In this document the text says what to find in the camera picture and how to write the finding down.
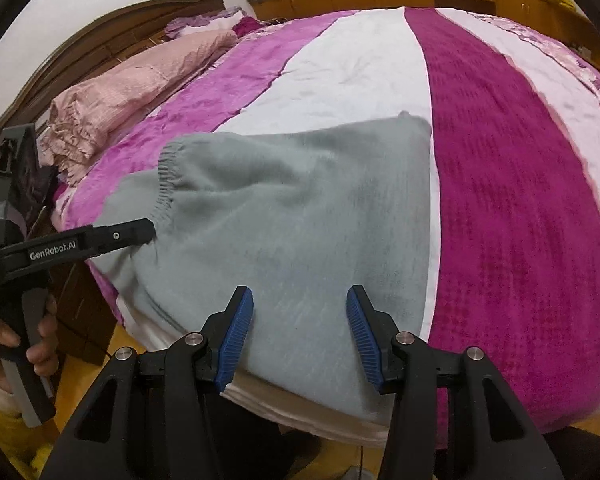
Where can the wooden headboard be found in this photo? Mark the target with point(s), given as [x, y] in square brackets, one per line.
[105, 30]

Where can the yellow cloth bundle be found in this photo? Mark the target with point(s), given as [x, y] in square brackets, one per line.
[557, 0]

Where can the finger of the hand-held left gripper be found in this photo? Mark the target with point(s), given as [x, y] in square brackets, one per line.
[125, 234]

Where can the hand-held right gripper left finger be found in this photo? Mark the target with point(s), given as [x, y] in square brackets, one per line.
[235, 340]

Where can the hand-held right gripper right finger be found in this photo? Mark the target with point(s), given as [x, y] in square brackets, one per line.
[365, 340]

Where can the pink ruffled pillow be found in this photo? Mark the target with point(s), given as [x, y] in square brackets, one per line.
[130, 90]

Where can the person's dark trouser leg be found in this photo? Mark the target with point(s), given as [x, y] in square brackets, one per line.
[290, 455]
[585, 455]

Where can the person's left hand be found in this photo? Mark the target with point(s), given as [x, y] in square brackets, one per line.
[42, 345]

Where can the purple ruffled pillow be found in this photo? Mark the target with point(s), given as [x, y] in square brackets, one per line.
[205, 20]

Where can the white bed sheet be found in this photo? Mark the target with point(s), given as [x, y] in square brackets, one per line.
[305, 420]

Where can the yellow plastic object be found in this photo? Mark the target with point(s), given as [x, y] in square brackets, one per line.
[42, 462]

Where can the pink purple striped blanket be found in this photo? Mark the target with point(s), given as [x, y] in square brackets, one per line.
[505, 185]

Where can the grey pants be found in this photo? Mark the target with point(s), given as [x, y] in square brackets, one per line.
[290, 240]

